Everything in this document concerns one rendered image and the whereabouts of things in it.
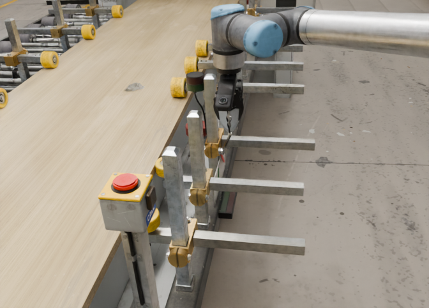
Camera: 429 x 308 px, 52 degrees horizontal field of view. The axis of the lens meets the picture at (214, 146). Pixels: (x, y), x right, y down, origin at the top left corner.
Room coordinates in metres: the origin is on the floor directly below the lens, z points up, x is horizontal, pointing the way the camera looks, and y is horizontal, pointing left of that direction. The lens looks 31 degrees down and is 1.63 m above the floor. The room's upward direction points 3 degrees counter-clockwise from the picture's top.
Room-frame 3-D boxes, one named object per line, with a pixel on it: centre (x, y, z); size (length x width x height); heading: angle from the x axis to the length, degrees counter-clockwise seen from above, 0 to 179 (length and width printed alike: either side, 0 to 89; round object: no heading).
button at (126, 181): (0.58, 0.15, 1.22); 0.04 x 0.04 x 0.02
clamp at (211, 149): (1.35, 0.00, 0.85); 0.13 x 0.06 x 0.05; 169
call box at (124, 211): (0.58, 0.15, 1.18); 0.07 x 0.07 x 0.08; 79
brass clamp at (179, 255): (0.86, 0.09, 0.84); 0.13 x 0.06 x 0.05; 169
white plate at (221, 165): (1.29, -0.01, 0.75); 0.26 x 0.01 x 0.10; 169
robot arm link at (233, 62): (1.20, -0.05, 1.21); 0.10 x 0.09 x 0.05; 79
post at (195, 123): (1.08, 0.05, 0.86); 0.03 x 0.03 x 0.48; 79
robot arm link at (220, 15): (1.19, -0.05, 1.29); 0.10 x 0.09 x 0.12; 33
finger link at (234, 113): (1.20, -0.07, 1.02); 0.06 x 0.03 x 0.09; 169
